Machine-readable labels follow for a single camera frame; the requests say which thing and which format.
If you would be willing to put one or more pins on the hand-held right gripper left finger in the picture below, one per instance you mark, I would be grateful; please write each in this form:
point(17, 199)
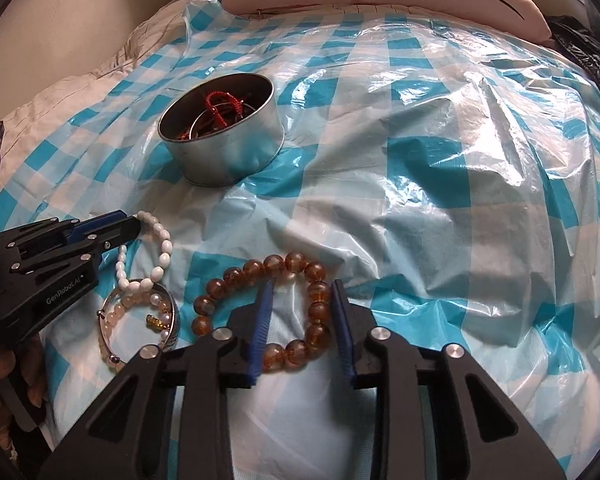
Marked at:
point(260, 325)

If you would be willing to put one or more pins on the black puffer jacket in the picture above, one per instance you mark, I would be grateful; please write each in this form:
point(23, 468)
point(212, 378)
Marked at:
point(590, 60)

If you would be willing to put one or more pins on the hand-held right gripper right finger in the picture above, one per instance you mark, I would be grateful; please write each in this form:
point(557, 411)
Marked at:
point(342, 332)

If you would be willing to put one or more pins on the wide silver bangle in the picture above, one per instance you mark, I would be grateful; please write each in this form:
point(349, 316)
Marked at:
point(174, 332)

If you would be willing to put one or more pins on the round metal tin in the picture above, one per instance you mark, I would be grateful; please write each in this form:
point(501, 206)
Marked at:
point(230, 155)

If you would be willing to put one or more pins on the white quilt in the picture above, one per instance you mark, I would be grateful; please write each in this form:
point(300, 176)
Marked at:
point(75, 90)

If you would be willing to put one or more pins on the blue checkered plastic sheet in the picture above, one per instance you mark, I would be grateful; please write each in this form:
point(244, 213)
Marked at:
point(420, 185)

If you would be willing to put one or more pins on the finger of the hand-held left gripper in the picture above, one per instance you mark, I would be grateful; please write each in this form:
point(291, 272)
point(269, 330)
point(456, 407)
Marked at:
point(97, 225)
point(115, 237)

